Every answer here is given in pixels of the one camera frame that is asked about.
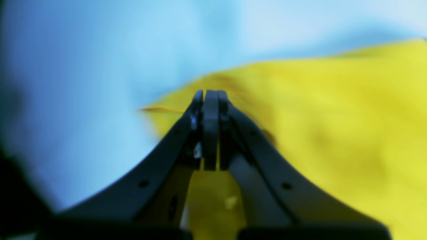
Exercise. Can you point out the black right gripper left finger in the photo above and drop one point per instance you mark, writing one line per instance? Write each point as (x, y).
(145, 204)

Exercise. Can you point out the yellow T-shirt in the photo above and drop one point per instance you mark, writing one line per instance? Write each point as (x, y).
(354, 124)

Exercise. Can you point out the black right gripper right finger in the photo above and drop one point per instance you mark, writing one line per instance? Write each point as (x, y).
(279, 202)

